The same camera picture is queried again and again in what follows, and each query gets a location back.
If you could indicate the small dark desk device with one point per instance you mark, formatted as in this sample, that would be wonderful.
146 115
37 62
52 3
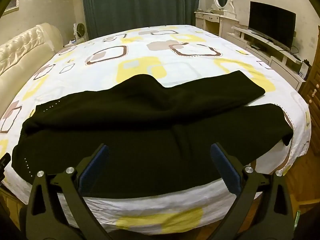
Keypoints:
304 69

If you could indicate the wooden cabinet with knobs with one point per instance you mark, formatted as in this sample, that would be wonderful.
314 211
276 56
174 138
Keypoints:
312 87

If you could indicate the framed wall picture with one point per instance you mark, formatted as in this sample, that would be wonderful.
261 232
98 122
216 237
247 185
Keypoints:
12 1

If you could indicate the black pants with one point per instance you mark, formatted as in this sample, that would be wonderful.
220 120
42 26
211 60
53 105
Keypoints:
140 130

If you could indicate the cream tufted headboard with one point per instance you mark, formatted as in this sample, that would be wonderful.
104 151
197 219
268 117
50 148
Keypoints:
27 47

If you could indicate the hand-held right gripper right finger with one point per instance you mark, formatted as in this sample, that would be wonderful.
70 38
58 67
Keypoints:
225 170

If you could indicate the white dressing table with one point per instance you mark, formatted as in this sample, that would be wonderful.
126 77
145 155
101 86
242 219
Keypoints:
212 21

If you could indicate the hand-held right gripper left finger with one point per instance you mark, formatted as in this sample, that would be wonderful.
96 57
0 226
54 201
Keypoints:
93 170

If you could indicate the black flat television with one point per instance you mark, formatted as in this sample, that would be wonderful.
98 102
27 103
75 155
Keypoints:
271 23

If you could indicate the patterned white bed sheet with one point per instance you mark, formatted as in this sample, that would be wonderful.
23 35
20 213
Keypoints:
155 57

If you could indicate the white television stand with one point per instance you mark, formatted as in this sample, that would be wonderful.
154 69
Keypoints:
272 55

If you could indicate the small white fan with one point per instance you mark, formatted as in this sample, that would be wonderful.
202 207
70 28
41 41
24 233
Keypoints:
80 30

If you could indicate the teal curtain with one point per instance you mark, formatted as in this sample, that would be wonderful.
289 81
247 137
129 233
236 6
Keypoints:
140 5

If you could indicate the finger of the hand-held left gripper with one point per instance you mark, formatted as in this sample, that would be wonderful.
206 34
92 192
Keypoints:
4 166

